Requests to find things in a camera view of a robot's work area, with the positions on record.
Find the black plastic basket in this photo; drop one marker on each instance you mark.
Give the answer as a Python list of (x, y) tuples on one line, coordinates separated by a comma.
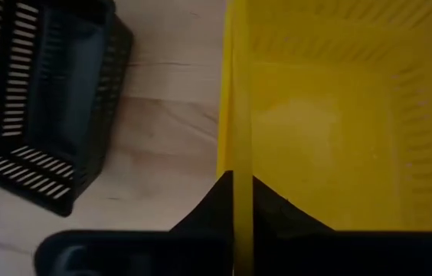
[(66, 76)]

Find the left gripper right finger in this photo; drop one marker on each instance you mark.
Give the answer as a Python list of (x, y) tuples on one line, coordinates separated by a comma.
[(277, 214)]

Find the large yellow plastic basket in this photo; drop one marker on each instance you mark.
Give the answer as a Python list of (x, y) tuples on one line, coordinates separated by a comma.
[(334, 115)]

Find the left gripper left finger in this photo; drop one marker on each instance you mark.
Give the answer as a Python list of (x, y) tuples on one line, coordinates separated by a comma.
[(216, 211)]

